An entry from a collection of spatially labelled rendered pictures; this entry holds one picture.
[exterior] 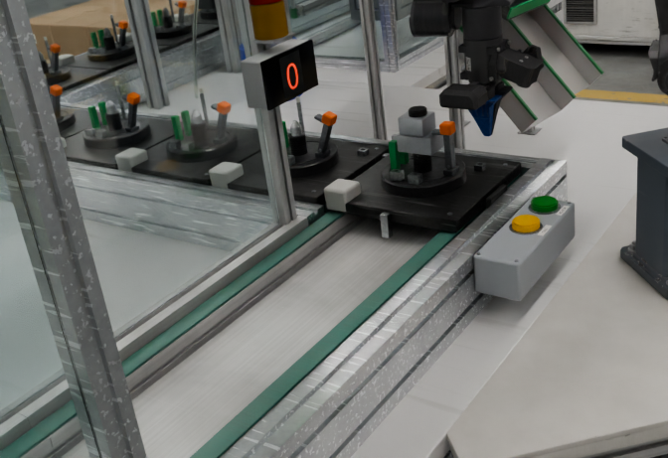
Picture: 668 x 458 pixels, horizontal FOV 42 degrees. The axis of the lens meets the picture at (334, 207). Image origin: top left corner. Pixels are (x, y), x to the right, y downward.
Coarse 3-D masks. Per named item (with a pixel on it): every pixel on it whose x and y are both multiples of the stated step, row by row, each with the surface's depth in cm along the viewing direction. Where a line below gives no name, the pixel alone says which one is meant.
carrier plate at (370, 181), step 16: (384, 160) 155; (464, 160) 151; (480, 160) 150; (496, 160) 149; (368, 176) 150; (480, 176) 144; (496, 176) 143; (512, 176) 145; (368, 192) 143; (384, 192) 143; (464, 192) 139; (480, 192) 138; (352, 208) 140; (368, 208) 138; (384, 208) 137; (400, 208) 136; (416, 208) 136; (432, 208) 135; (448, 208) 134; (464, 208) 133; (480, 208) 136; (416, 224) 134; (432, 224) 132; (448, 224) 131; (464, 224) 132
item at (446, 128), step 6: (444, 126) 137; (450, 126) 137; (432, 132) 139; (438, 132) 139; (444, 132) 138; (450, 132) 137; (444, 138) 138; (450, 138) 138; (444, 144) 139; (450, 144) 139; (444, 150) 139; (450, 150) 139; (450, 156) 139; (450, 162) 140; (450, 168) 140
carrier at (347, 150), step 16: (288, 144) 162; (304, 144) 157; (336, 144) 166; (352, 144) 164; (368, 144) 163; (288, 160) 152; (304, 160) 154; (320, 160) 154; (336, 160) 156; (352, 160) 157; (368, 160) 156; (304, 176) 153; (320, 176) 152; (336, 176) 151; (352, 176) 152; (304, 192) 147; (320, 192) 146
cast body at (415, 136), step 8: (408, 112) 142; (416, 112) 139; (424, 112) 139; (432, 112) 140; (400, 120) 140; (408, 120) 139; (416, 120) 138; (424, 120) 138; (432, 120) 141; (400, 128) 141; (408, 128) 140; (416, 128) 139; (424, 128) 139; (432, 128) 141; (392, 136) 144; (400, 136) 141; (408, 136) 141; (416, 136) 140; (424, 136) 139; (432, 136) 139; (440, 136) 141; (400, 144) 142; (408, 144) 141; (416, 144) 140; (424, 144) 139; (432, 144) 139; (440, 144) 141; (408, 152) 142; (416, 152) 141; (424, 152) 140; (432, 152) 140
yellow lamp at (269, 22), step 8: (256, 8) 122; (264, 8) 122; (272, 8) 122; (280, 8) 123; (256, 16) 123; (264, 16) 122; (272, 16) 122; (280, 16) 123; (256, 24) 123; (264, 24) 123; (272, 24) 123; (280, 24) 123; (256, 32) 124; (264, 32) 123; (272, 32) 123; (280, 32) 124; (288, 32) 126; (264, 40) 124
